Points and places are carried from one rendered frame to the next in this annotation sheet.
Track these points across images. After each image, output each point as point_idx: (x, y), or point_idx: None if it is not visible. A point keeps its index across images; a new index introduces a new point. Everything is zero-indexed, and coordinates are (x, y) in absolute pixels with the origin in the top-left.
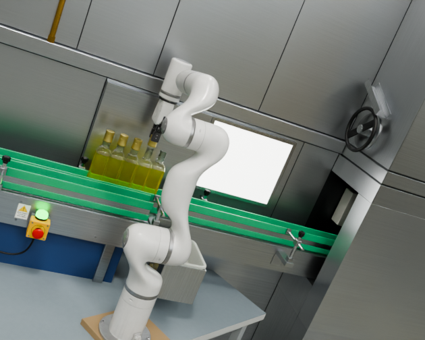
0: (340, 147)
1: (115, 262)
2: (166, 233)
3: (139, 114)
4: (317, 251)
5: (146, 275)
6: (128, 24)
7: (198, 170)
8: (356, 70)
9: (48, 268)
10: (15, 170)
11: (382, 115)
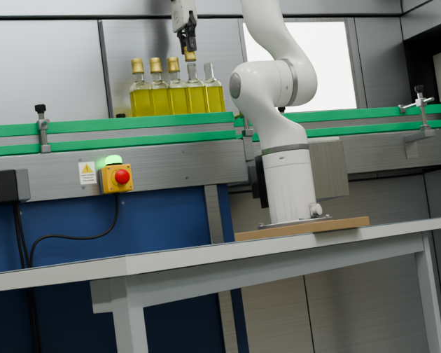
0: (396, 5)
1: (227, 211)
2: (277, 60)
3: (155, 46)
4: None
5: (283, 116)
6: None
7: None
8: None
9: (149, 250)
10: (56, 122)
11: None
